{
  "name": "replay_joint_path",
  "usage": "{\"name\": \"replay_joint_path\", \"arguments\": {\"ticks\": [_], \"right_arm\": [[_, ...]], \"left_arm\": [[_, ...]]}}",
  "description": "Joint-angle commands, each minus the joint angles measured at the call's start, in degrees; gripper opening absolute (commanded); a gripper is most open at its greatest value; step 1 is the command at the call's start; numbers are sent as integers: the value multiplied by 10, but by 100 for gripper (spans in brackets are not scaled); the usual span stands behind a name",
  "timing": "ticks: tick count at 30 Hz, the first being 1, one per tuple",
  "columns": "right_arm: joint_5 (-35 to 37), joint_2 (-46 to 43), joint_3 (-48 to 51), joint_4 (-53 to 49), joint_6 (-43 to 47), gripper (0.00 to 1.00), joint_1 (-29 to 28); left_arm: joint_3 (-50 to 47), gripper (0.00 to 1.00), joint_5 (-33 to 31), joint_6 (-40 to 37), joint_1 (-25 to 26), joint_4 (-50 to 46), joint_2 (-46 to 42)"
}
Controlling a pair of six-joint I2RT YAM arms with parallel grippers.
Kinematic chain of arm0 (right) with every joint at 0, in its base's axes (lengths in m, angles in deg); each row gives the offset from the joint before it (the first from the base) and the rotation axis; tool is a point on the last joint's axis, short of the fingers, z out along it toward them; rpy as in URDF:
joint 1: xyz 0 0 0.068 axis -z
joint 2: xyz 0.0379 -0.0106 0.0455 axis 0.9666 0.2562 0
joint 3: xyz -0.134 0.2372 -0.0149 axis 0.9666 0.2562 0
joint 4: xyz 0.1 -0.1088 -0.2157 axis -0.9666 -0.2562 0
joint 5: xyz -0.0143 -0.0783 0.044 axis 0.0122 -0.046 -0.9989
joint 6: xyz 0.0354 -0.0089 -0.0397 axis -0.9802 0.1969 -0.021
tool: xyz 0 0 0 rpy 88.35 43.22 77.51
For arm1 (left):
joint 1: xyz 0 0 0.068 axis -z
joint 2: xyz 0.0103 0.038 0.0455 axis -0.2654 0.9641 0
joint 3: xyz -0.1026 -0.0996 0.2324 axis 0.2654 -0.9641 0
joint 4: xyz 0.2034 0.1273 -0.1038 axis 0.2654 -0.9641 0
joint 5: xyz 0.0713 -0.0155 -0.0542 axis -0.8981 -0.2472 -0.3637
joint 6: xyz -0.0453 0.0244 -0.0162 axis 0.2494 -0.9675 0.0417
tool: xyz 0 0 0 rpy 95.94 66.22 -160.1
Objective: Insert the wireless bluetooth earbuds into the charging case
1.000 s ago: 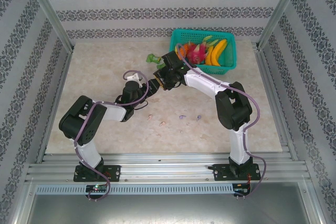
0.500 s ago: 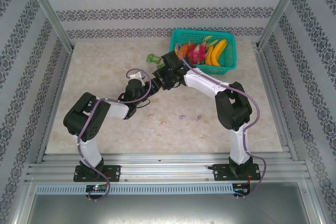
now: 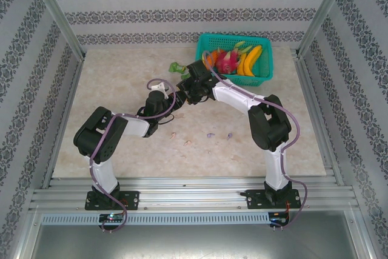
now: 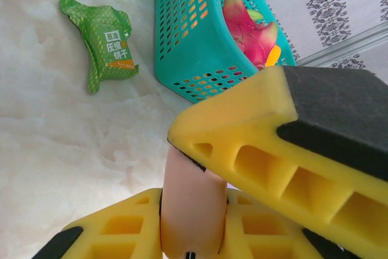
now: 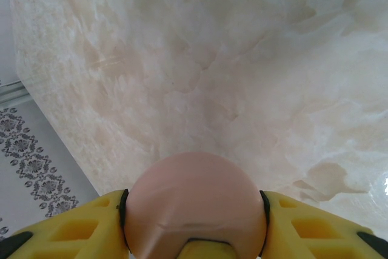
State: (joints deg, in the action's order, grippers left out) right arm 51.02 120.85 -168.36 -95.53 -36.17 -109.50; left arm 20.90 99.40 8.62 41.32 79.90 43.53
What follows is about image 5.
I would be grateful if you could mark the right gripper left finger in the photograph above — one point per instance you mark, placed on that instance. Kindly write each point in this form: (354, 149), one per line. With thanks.
(60, 234)

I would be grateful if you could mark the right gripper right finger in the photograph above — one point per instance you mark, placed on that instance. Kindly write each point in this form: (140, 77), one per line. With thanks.
(318, 234)

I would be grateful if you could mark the pink earbud charging case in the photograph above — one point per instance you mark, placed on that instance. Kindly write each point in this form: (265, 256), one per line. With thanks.
(194, 198)

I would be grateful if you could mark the aluminium side rail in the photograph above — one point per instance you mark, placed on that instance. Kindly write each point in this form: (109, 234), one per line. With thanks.
(12, 92)

